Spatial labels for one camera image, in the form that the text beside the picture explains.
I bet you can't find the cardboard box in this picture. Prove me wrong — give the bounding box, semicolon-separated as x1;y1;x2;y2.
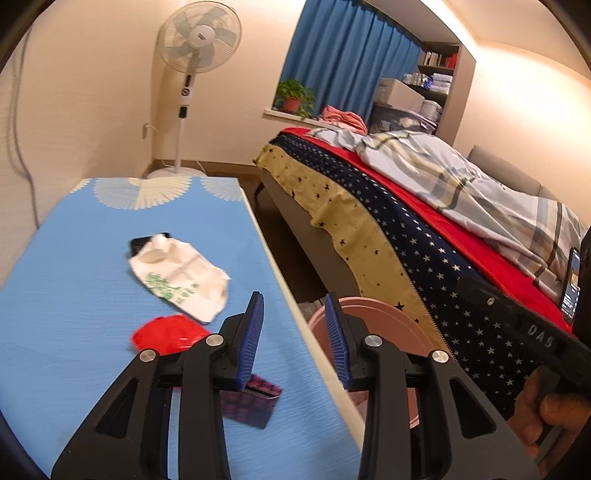
375;78;426;112

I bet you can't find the plaid duvet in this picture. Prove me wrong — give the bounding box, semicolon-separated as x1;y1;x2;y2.
307;128;589;301

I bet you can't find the white green printed cloth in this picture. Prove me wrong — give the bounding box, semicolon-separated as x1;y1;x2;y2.
128;233;232;324

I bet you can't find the pink round bin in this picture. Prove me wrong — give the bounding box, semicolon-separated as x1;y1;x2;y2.
307;298;437;430

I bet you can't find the dark wooden bookshelf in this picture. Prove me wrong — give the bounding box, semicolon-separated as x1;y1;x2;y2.
402;41;462;139

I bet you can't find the pink cloth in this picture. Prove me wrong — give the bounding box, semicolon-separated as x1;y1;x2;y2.
321;105;368;134

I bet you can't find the white windowsill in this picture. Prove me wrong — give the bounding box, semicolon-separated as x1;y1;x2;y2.
263;108;324;126

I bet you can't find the black cloth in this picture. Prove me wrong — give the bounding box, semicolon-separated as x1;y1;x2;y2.
129;236;160;257

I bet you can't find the tan star blanket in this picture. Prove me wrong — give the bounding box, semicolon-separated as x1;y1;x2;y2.
253;143;451;352

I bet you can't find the potted green plant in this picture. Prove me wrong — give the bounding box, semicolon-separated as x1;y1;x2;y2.
276;79;317;120

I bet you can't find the person's right hand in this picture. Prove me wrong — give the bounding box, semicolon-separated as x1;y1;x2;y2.
508;369;591;455

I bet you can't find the red bed sheet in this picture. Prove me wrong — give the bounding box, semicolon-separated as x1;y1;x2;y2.
281;127;575;333

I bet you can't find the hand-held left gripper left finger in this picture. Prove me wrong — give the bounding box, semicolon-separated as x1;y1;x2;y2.
51;291;265;480

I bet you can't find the maroon patterned packet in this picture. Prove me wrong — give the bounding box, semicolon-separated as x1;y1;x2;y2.
221;374;282;430

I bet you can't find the white standing fan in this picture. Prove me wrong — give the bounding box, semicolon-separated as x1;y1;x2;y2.
148;0;243;181

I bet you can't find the blue curtain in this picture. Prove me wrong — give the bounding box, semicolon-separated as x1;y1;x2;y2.
279;0;423;131

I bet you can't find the red cloth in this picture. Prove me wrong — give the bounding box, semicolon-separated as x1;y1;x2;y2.
131;314;211;357

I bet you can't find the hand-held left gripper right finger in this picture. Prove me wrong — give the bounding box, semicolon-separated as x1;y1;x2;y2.
324;292;541;480

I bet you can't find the dark patterned storage box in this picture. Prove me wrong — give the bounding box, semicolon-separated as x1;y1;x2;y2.
369;104;437;136

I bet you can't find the grey wall cable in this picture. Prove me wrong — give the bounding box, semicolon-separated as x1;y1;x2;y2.
8;28;38;186

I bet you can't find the black smartphone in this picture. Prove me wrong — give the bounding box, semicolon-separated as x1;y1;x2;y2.
558;247;584;322

